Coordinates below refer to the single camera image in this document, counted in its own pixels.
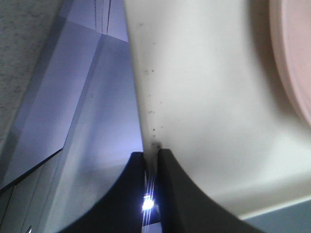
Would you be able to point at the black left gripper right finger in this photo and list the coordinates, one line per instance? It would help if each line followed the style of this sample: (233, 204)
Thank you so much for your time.
(185, 208)

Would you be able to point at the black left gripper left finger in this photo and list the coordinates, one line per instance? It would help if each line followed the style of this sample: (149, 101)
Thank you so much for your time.
(119, 210)

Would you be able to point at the cream bear serving tray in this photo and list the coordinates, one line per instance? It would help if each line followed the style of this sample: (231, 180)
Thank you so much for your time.
(208, 89)

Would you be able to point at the pink round plate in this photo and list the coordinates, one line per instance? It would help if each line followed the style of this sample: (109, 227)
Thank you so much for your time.
(290, 26)

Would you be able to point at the white lower cabinet door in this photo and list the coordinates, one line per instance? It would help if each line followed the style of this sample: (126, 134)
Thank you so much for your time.
(77, 124)

